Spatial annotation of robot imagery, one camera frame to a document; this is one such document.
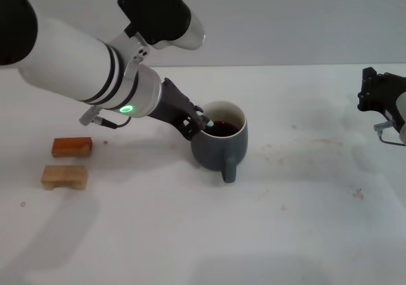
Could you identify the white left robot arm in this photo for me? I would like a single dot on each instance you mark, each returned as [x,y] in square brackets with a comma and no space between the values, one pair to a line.
[69,63]

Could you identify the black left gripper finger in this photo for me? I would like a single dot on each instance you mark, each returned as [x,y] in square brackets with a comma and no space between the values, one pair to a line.
[193,128]
[196,108]

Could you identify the reddish brown wooden block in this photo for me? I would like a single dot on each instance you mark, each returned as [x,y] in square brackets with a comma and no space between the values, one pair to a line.
[71,147]

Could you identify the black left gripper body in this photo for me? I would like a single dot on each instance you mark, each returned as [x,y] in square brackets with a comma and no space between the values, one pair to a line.
[172,104]

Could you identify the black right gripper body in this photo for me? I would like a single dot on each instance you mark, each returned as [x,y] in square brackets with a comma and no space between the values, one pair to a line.
[372,94]

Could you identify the light wooden notched block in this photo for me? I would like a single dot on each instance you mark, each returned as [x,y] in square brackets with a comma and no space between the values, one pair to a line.
[65,175]

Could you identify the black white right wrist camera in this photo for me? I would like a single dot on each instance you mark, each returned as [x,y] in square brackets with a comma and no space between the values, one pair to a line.
[402,105]

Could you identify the grey ceramic cup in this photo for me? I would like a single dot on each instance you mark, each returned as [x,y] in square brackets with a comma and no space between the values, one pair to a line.
[215,155]

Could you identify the dark coffee liquid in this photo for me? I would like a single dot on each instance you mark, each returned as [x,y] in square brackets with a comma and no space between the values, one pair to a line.
[226,129]

